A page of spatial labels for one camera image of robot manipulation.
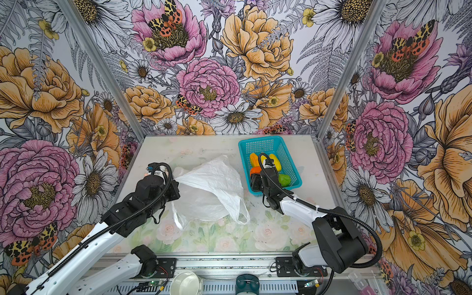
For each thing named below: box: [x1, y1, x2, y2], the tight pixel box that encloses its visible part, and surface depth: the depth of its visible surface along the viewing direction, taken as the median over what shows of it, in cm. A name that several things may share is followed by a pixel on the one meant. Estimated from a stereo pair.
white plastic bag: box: [171, 155, 251, 231], surface depth 79 cm
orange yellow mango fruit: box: [249, 152, 260, 168], surface depth 107 cm
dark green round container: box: [235, 273, 260, 295], surface depth 66 cm
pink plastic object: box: [347, 272, 377, 295], surface depth 71 cm
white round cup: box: [169, 271, 205, 295], surface depth 71 cm
